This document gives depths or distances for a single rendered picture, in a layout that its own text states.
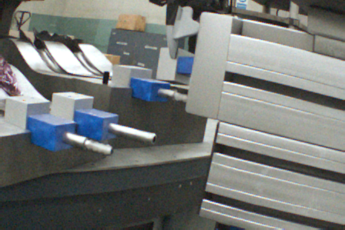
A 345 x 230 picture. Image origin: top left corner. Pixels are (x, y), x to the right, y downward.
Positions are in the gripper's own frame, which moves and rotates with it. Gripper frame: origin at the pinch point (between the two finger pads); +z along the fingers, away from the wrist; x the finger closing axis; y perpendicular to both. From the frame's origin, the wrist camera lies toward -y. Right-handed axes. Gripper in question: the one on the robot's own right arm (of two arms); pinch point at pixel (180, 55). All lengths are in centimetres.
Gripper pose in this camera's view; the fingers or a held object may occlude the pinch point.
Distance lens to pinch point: 84.9
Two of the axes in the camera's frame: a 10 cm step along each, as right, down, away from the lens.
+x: 5.7, 1.5, 8.1
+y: 8.1, 0.6, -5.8
